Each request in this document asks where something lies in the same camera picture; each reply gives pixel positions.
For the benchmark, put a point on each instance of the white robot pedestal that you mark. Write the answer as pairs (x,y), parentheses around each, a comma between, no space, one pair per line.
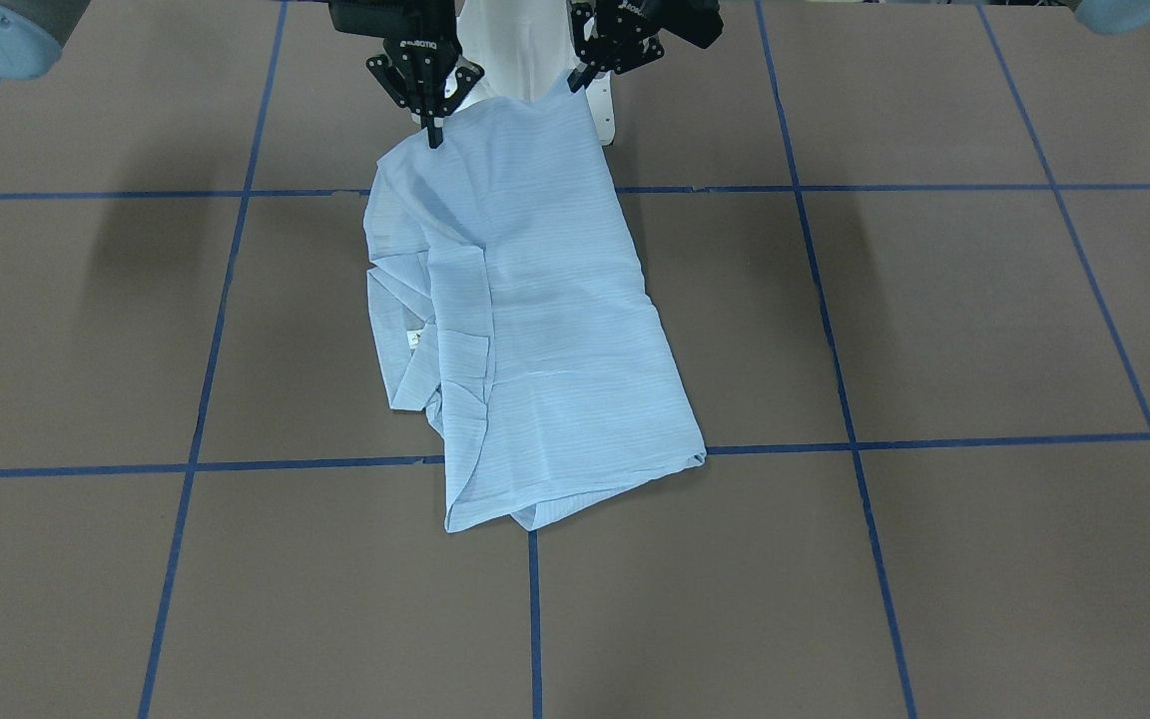
(526,53)

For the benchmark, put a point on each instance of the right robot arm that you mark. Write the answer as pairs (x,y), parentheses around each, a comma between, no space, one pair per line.
(33,36)

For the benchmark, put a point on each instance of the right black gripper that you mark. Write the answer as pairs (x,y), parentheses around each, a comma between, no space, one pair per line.
(422,62)

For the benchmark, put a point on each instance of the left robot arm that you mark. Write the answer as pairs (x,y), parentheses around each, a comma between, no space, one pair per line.
(1102,17)

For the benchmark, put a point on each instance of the light blue button shirt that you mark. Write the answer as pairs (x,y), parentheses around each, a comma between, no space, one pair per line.
(508,305)

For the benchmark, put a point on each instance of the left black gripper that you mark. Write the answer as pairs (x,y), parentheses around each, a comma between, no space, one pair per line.
(625,35)

